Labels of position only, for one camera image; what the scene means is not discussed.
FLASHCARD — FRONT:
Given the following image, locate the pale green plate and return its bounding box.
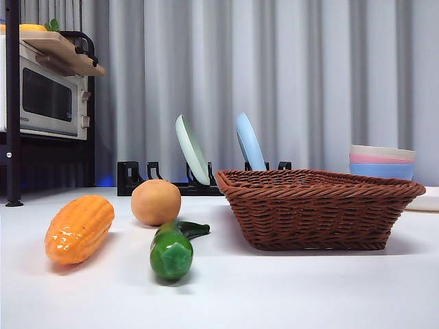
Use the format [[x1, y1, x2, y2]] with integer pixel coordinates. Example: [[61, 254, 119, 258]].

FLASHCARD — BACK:
[[175, 114, 211, 186]]

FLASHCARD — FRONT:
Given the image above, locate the tan round potato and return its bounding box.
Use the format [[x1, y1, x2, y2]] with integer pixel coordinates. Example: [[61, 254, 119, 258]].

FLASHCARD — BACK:
[[130, 179, 182, 226]]

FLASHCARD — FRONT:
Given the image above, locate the pale blue plate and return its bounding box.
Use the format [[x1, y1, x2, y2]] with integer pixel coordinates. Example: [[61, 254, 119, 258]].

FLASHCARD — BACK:
[[235, 112, 268, 171]]

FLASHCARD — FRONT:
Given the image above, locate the cream bowl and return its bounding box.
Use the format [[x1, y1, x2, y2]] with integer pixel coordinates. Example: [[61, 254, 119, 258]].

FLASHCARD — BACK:
[[349, 144, 418, 161]]

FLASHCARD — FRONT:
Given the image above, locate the orange plastic corn cob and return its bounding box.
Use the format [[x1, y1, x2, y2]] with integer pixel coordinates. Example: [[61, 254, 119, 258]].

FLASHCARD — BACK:
[[44, 195, 115, 265]]

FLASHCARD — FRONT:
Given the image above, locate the white shallow plate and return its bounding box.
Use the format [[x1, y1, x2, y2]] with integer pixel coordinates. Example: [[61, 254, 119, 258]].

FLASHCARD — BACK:
[[406, 186, 439, 213]]

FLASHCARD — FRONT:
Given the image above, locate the yellow toy fruit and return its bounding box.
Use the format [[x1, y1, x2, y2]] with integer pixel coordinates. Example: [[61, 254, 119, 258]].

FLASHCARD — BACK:
[[19, 23, 49, 33]]

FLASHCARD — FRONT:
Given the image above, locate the blue bowl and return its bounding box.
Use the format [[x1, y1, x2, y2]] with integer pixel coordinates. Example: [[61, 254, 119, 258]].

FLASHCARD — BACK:
[[348, 162, 416, 182]]

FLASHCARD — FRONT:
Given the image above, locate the pink bowl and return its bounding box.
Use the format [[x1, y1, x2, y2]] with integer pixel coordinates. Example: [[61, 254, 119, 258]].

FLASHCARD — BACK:
[[348, 153, 417, 165]]

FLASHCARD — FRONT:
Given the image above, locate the wooden cutting board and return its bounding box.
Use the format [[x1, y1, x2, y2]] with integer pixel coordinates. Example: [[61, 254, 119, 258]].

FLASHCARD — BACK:
[[19, 31, 107, 77]]

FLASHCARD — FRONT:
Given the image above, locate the black curved handle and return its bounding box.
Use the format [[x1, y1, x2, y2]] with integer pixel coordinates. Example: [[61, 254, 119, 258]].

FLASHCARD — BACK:
[[60, 30, 99, 66]]

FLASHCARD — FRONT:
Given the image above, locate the white toaster oven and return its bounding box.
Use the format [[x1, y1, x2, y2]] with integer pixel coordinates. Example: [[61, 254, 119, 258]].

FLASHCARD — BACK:
[[0, 36, 93, 141]]

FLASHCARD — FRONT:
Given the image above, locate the black dish rack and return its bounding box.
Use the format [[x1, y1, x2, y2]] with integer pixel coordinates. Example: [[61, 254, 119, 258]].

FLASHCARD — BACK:
[[117, 160, 292, 197]]

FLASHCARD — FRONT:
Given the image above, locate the black metal shelf frame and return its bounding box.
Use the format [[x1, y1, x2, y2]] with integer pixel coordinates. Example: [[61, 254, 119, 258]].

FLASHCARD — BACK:
[[0, 0, 97, 208]]

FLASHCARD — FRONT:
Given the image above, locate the brown wicker basket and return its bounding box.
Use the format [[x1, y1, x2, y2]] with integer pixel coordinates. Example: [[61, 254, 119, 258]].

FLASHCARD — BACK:
[[214, 168, 427, 252]]

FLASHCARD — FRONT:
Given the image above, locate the grey curtain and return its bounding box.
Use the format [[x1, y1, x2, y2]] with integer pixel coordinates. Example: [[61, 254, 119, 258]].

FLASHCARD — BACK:
[[0, 0, 439, 188]]

